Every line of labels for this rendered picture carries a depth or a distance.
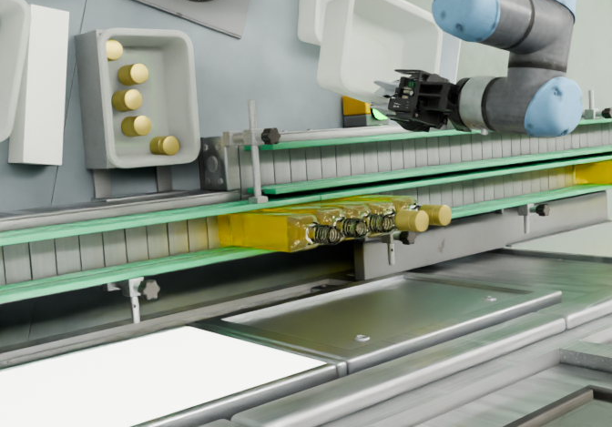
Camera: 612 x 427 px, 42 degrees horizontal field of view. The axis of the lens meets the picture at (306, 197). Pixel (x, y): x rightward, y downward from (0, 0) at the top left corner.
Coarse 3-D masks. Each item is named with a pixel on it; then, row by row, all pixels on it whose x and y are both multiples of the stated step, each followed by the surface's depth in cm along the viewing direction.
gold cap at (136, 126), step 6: (126, 120) 136; (132, 120) 134; (138, 120) 134; (144, 120) 134; (126, 126) 135; (132, 126) 134; (138, 126) 134; (144, 126) 134; (150, 126) 135; (126, 132) 136; (132, 132) 135; (138, 132) 134; (144, 132) 134
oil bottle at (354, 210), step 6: (294, 204) 139; (300, 204) 138; (306, 204) 137; (312, 204) 136; (318, 204) 136; (324, 204) 135; (330, 204) 134; (336, 204) 134; (342, 204) 133; (348, 204) 132; (354, 204) 132; (360, 204) 132; (348, 210) 129; (354, 210) 129; (360, 210) 129; (366, 210) 130; (348, 216) 129; (354, 216) 129; (360, 216) 129; (366, 234) 130
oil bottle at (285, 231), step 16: (224, 224) 135; (240, 224) 131; (256, 224) 128; (272, 224) 125; (288, 224) 122; (304, 224) 122; (320, 224) 124; (224, 240) 135; (240, 240) 132; (256, 240) 128; (272, 240) 125; (288, 240) 122; (304, 240) 122
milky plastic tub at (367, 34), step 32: (352, 0) 123; (384, 0) 128; (352, 32) 133; (384, 32) 138; (416, 32) 139; (320, 64) 127; (352, 64) 133; (384, 64) 138; (416, 64) 138; (352, 96) 131
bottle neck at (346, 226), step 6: (336, 222) 125; (342, 222) 124; (348, 222) 123; (354, 222) 122; (360, 222) 123; (366, 222) 123; (342, 228) 123; (348, 228) 122; (354, 228) 121; (360, 228) 124; (366, 228) 123; (342, 234) 124; (348, 234) 123; (354, 234) 122; (360, 234) 123
